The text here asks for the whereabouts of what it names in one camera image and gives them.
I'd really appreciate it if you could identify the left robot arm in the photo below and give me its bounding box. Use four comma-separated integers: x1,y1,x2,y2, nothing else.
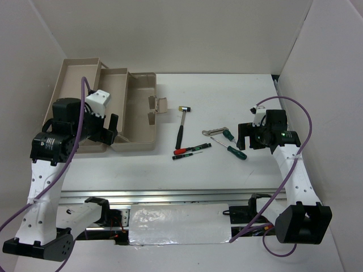
2,92,121,262

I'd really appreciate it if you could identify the silver foil tape sheet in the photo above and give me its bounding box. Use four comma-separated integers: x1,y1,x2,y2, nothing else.
128,203,231,245

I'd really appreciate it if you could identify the short green screwdriver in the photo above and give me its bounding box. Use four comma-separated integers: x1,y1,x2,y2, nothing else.
222,129,237,144

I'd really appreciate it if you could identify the long green screwdriver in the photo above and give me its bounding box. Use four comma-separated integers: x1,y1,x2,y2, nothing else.
211,137,247,160

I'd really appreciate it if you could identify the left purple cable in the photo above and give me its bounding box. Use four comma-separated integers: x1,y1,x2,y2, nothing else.
0,76,94,271

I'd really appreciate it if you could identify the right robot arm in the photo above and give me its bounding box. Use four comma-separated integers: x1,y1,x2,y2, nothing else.
237,106,332,244

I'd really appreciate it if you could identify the purple cable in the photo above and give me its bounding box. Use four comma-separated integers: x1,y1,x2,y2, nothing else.
228,96,313,258
0,76,94,271

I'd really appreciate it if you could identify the aluminium mounting rail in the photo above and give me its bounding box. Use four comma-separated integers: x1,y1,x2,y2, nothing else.
58,189,256,205

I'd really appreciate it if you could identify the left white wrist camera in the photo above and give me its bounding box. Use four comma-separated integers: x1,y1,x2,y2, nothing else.
85,90,111,118

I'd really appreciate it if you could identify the red black precision screwdriver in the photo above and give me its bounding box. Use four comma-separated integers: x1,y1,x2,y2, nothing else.
173,143,212,155

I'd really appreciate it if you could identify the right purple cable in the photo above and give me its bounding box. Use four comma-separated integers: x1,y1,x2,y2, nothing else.
228,96,313,258

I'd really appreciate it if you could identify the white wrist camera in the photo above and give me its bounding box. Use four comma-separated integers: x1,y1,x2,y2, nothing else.
85,90,111,118
250,105,266,127

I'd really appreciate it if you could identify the silver adjustable wrench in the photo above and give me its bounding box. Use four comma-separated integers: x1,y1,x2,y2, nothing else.
201,127,228,137

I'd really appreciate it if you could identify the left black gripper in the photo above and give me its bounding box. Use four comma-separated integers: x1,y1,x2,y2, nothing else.
74,101,119,145

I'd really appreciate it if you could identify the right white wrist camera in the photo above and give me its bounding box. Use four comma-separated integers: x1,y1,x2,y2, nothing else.
250,105,266,127

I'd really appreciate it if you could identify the small rubber mallet hammer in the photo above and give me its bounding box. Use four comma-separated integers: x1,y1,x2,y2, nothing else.
175,106,191,150

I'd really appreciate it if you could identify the beige plastic toolbox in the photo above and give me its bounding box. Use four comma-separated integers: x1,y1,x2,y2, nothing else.
50,58,167,152

